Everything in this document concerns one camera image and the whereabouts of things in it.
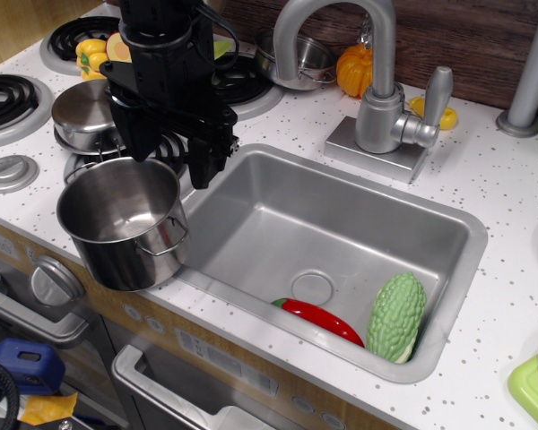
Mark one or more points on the grey oven door handle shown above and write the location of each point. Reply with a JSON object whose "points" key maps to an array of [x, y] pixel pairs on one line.
{"points": [[68, 332]]}

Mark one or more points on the steel pot lid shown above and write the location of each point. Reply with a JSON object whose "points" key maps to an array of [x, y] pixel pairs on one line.
{"points": [[83, 122]]}

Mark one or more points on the grey toy faucet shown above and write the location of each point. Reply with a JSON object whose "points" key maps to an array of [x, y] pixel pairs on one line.
{"points": [[385, 138]]}

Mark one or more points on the black front left burner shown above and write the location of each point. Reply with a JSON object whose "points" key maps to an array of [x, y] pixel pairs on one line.
{"points": [[25, 105]]}

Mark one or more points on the grey oven knob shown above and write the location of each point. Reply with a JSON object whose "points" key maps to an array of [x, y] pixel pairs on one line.
{"points": [[54, 285]]}

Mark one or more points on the grey metal sink basin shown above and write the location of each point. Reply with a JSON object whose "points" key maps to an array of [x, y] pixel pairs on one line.
{"points": [[274, 225]]}

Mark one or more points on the red toy chili pepper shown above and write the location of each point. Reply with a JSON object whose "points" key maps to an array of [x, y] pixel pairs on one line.
{"points": [[320, 317]]}

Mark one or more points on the yellow toy bell pepper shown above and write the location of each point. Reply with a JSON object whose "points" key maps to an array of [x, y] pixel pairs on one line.
{"points": [[91, 54]]}

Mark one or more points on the black back left burner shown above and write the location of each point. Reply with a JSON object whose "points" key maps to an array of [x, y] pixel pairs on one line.
{"points": [[57, 49]]}

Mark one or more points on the green toy bitter gourd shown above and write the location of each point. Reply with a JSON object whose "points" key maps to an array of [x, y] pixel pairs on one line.
{"points": [[395, 318]]}

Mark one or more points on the grey dishwasher handle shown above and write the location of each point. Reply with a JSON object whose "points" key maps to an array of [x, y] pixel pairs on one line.
{"points": [[180, 409]]}

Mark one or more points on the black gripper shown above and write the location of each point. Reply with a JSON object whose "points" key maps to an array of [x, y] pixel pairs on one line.
{"points": [[168, 88]]}

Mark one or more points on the orange toy fruit slice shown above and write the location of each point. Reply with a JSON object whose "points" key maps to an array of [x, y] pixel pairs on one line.
{"points": [[117, 50]]}

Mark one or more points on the yellow toy piece behind faucet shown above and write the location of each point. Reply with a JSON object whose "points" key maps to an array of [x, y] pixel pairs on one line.
{"points": [[447, 122]]}

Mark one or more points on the blue clamp tool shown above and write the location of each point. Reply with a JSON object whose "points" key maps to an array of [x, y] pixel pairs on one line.
{"points": [[36, 367]]}

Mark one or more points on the grey vertical pole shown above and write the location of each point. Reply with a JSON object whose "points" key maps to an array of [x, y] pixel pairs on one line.
{"points": [[520, 120]]}

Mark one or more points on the black back right burner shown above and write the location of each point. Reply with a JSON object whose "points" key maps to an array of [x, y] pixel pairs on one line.
{"points": [[248, 93]]}

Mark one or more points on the orange toy pumpkin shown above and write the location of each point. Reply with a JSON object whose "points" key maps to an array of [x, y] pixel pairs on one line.
{"points": [[354, 70]]}

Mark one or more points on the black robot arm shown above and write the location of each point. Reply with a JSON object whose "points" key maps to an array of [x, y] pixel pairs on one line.
{"points": [[164, 11]]}

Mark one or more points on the green plastic plate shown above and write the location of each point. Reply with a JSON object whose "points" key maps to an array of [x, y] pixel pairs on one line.
{"points": [[523, 386]]}

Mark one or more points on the yellow tape piece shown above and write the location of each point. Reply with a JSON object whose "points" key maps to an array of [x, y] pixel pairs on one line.
{"points": [[41, 409]]}

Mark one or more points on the small steel bowl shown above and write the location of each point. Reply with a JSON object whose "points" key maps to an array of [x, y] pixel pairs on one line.
{"points": [[316, 62]]}

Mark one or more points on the stainless steel pot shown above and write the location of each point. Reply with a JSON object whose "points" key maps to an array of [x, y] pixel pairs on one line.
{"points": [[127, 222]]}

